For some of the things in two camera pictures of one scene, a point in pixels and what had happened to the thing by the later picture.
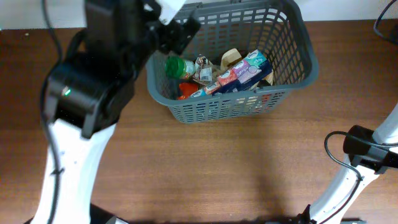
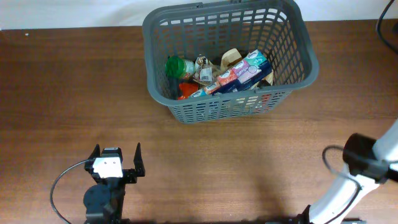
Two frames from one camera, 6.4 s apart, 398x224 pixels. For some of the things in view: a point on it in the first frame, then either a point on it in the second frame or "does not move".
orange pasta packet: x=188 y=90 does not move
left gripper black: x=180 y=33 -> x=130 y=174
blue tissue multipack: x=254 y=67 does not move
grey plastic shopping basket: x=275 y=27 does not move
